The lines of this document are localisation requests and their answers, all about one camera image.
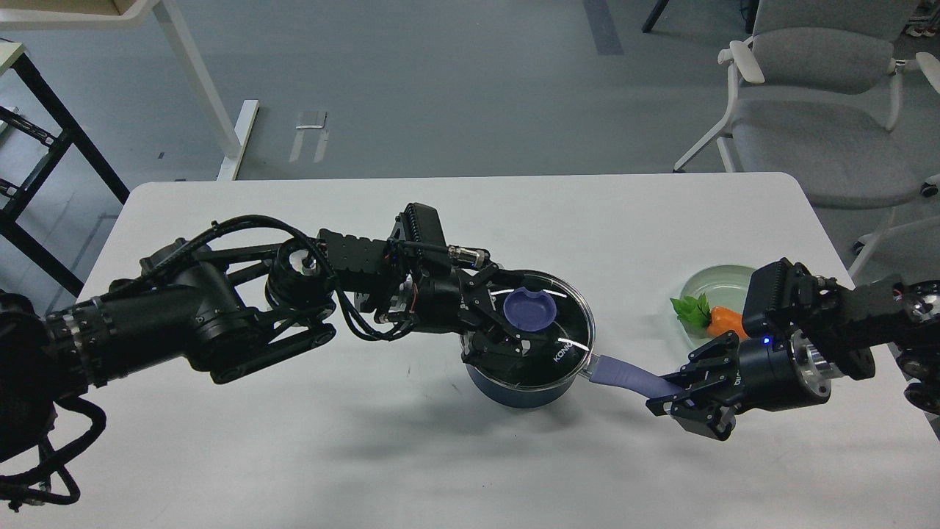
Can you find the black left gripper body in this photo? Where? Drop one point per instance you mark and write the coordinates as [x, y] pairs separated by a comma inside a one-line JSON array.
[[457, 301]]

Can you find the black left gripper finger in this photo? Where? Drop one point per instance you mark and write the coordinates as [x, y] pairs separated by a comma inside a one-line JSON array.
[[505, 281], [491, 342]]

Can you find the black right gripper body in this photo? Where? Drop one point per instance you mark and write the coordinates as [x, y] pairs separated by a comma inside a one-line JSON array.
[[778, 374]]

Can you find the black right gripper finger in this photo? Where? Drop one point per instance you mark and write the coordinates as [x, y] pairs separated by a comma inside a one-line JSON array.
[[712, 370], [702, 416]]

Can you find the glass lid with purple knob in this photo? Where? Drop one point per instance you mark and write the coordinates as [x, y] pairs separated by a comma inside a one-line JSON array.
[[571, 333]]

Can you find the blue saucepan with purple handle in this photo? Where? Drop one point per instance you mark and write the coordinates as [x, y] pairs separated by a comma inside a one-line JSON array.
[[600, 369]]

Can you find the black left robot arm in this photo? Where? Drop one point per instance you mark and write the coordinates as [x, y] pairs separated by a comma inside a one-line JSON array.
[[251, 292]]

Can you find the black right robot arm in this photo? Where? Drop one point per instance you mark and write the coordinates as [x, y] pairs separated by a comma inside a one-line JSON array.
[[803, 331]]

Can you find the orange toy carrot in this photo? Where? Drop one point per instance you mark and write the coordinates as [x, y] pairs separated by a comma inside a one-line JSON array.
[[697, 313]]

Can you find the green glass plate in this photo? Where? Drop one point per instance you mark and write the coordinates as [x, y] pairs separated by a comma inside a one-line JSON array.
[[725, 285]]

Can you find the grey office chair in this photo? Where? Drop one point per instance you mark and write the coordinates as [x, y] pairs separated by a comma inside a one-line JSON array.
[[816, 92]]

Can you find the black metal rack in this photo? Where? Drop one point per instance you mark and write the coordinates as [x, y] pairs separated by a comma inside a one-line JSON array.
[[17, 197]]

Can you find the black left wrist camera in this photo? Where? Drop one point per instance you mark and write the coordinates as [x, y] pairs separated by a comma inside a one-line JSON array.
[[419, 223]]

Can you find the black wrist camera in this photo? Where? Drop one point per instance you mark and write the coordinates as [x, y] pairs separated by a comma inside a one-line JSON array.
[[419, 223], [778, 293]]

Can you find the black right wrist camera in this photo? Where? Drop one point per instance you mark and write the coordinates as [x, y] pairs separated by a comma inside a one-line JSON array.
[[778, 293]]

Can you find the white table frame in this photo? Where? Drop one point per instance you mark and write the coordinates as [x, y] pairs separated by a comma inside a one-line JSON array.
[[154, 82]]

